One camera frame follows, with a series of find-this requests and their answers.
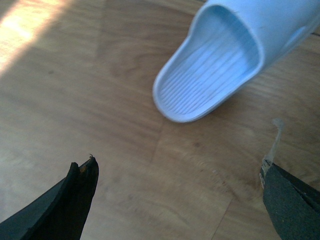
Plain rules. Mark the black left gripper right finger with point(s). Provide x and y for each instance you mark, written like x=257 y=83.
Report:
x=292 y=205

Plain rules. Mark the light blue rubber slipper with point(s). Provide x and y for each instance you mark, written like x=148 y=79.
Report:
x=229 y=42

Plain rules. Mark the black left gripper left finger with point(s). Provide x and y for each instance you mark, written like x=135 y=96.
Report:
x=61 y=212

